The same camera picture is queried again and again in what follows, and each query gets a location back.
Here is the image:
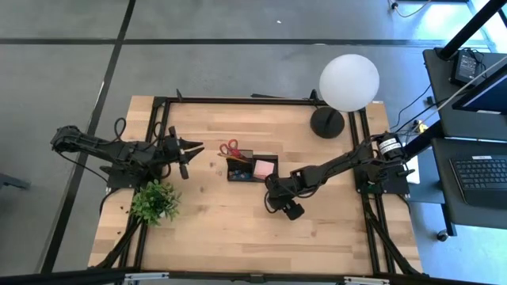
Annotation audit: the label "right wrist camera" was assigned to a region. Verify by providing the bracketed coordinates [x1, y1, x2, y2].
[281, 199, 307, 222]

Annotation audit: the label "black power box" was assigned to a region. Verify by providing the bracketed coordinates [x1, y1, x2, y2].
[450, 47, 485, 86]

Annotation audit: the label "dark computer monitor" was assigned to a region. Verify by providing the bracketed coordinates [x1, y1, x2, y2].
[452, 63, 507, 115]

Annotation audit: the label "office chair base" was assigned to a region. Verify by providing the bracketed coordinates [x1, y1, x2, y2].
[0, 173, 32, 191]

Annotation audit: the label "black side desk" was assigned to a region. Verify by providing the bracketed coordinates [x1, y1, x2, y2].
[422, 47, 507, 142]

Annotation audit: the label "black keyboard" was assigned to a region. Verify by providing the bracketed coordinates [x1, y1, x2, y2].
[448, 155, 507, 210]

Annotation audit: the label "black aluminium table frame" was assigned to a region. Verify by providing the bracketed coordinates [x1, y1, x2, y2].
[89, 89, 424, 278]

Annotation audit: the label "black keyboard desk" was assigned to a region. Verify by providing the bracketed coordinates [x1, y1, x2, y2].
[430, 137, 507, 230]

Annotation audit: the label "green potted plant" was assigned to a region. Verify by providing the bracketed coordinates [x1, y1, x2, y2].
[129, 179, 182, 227]

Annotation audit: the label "black rig post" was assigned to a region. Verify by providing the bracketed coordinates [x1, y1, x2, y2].
[438, 0, 507, 61]

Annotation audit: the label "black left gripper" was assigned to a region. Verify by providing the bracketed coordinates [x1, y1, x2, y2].
[162, 125, 206, 165]

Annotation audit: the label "white globe desk lamp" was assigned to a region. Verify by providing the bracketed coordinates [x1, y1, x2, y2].
[310, 53, 380, 139]

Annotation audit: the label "black bar silver brackets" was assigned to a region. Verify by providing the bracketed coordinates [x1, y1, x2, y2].
[0, 267, 507, 285]

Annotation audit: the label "pink sticky note pad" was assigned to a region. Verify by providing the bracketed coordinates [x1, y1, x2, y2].
[253, 158, 276, 181]

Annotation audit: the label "red-handled scissors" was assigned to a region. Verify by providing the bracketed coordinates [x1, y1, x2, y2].
[218, 138, 243, 160]

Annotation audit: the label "black mesh desk organizer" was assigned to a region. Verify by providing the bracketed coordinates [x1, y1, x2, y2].
[226, 148, 280, 184]

